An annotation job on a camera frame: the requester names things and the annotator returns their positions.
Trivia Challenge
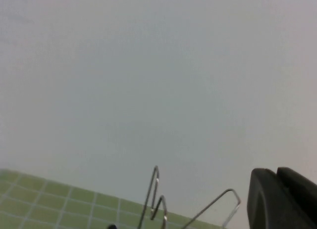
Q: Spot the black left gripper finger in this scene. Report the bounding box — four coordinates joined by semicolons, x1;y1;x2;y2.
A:
247;166;317;229

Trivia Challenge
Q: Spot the green grid tablecloth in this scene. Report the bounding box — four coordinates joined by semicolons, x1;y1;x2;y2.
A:
0;168;230;229

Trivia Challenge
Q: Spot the metal wire lid rack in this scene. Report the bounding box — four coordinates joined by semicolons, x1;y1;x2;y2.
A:
137;165;242;229

